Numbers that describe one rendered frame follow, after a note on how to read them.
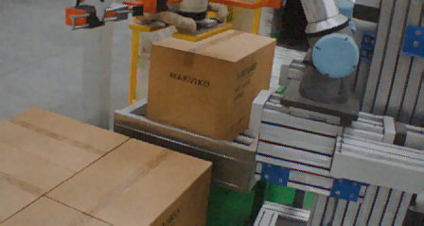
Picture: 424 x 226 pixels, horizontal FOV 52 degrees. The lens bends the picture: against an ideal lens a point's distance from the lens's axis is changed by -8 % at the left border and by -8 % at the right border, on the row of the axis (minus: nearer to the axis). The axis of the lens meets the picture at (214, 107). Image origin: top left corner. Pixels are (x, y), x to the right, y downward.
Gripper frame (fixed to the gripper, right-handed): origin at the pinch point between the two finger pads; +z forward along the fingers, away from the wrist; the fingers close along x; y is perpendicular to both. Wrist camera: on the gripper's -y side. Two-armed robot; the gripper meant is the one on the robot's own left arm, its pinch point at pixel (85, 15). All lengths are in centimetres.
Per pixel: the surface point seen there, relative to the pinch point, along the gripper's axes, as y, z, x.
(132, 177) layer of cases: 30, 66, 1
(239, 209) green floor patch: 114, 120, -16
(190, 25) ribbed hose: 44.4, 7.3, -10.2
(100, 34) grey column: 133, 45, 100
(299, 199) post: 125, 109, -46
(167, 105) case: 72, 52, 12
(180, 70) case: 72, 34, 7
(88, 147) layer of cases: 39, 66, 30
